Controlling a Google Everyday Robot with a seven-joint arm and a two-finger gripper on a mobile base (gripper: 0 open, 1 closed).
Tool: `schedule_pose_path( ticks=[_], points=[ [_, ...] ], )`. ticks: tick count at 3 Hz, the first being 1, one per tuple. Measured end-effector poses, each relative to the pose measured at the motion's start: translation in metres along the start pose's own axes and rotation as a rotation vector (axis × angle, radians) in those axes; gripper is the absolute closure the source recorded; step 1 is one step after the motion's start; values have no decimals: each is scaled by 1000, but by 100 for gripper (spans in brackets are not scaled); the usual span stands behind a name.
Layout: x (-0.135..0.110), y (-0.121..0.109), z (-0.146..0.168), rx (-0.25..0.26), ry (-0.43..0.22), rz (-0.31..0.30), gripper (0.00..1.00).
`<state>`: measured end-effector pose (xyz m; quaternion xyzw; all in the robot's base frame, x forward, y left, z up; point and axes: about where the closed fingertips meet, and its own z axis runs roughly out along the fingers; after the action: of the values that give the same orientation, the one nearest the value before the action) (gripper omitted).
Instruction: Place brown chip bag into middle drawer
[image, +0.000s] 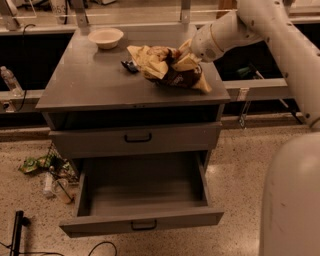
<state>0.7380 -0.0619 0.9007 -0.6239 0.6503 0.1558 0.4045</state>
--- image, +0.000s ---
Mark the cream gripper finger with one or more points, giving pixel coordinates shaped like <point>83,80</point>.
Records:
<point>185,48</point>
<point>186,63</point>

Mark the brown chip bag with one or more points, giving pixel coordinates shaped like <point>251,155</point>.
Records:
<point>154,63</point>

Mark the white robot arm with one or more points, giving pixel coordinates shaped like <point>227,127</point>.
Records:
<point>290,216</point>

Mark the grey drawer cabinet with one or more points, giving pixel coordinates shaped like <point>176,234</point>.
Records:
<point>90,89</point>

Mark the closed grey upper drawer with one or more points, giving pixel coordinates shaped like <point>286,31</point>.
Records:
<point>123,141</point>

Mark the open grey bottom drawer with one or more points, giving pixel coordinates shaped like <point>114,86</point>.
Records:
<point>124,194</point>

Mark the green snack bag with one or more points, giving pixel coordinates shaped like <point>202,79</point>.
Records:
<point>32,164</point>

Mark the dark blue snack wrapper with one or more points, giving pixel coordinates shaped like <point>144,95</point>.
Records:
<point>129,65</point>

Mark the beige paper bowl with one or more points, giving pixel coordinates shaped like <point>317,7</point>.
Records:
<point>106,38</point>

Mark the clear plastic water bottle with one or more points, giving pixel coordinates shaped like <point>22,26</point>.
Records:
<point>11,81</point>

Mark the clear plastic cup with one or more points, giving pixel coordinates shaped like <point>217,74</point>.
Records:
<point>60,189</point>

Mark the white bottle on floor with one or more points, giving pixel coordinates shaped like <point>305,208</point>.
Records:
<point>48,180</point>

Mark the black stand on floor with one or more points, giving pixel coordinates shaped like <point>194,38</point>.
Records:
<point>20,221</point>

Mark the green object behind rail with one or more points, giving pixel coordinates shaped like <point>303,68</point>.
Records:
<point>249,72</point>

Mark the grey metal rail frame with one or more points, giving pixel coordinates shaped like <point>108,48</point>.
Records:
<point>253,89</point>

